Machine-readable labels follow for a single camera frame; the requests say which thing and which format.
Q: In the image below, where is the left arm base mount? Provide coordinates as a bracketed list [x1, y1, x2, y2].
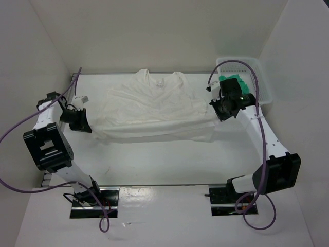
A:
[63, 187, 120, 219]

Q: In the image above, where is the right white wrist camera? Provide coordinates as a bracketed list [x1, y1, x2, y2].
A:
[206, 81, 221, 99]

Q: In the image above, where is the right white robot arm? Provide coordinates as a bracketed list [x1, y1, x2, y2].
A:
[207, 78, 301, 202]

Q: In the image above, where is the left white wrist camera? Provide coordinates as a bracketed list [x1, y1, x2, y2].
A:
[71, 96, 89, 109]

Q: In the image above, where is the white tank top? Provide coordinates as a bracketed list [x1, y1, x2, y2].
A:
[91, 69, 216, 142]

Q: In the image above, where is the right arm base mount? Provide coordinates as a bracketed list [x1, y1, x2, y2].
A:
[205, 184, 258, 217]

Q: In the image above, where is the green tank top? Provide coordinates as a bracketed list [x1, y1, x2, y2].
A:
[219, 74, 250, 94]

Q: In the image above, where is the white plastic basket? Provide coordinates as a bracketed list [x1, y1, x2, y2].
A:
[216, 57, 273, 105]

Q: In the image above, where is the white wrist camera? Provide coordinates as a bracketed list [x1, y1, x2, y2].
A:
[206, 81, 221, 99]
[71, 96, 89, 109]

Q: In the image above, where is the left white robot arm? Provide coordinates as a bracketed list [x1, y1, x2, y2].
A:
[23, 92, 102, 206]

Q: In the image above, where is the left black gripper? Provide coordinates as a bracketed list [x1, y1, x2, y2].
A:
[58, 108, 92, 133]

